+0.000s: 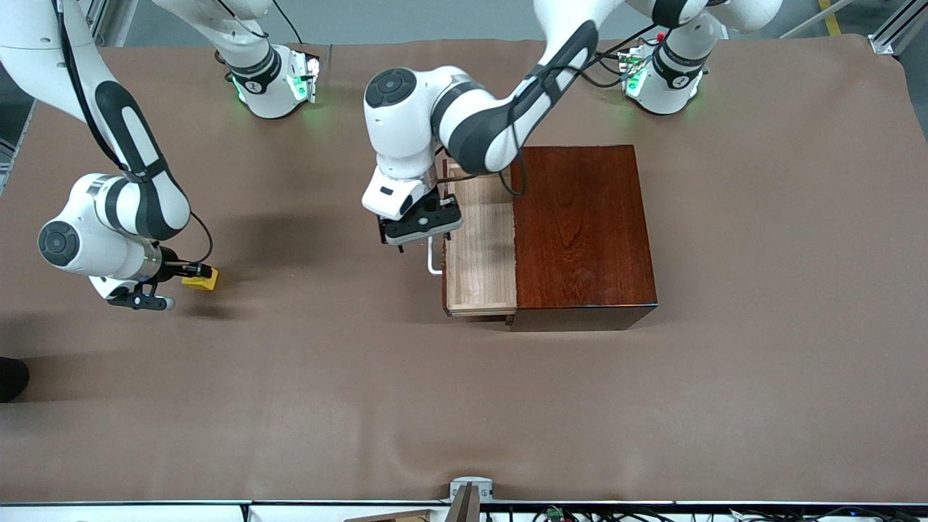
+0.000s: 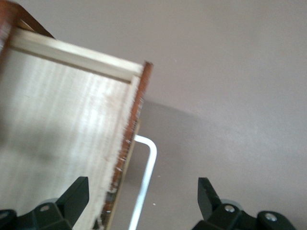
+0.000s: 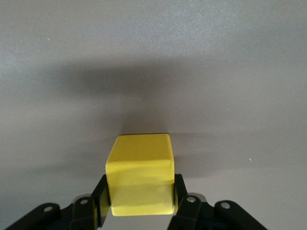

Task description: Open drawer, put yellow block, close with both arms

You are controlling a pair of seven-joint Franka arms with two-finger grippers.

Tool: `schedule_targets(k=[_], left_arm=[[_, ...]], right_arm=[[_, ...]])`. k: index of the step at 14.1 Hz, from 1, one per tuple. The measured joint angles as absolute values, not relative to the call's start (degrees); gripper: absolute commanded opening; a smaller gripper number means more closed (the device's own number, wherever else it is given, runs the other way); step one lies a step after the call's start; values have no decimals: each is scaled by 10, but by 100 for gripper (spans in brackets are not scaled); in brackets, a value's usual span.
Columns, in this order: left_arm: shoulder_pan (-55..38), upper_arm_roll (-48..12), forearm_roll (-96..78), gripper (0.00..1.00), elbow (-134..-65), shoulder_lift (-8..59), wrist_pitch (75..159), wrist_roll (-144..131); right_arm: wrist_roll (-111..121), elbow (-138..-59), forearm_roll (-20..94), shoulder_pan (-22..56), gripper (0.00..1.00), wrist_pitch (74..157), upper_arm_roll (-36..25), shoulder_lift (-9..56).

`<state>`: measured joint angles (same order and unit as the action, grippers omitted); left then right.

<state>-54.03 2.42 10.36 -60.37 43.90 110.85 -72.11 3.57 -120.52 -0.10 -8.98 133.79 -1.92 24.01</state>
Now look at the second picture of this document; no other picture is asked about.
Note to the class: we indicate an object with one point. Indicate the brown table cover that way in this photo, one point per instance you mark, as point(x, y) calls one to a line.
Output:
point(227, 83)

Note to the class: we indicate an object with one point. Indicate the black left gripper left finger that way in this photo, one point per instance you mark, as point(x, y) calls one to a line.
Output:
point(60, 210)

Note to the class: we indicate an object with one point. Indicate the dark brown wooden cabinet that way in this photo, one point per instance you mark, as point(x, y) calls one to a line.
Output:
point(9, 14)

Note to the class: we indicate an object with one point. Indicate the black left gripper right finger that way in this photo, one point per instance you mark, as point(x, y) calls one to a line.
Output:
point(216, 215)

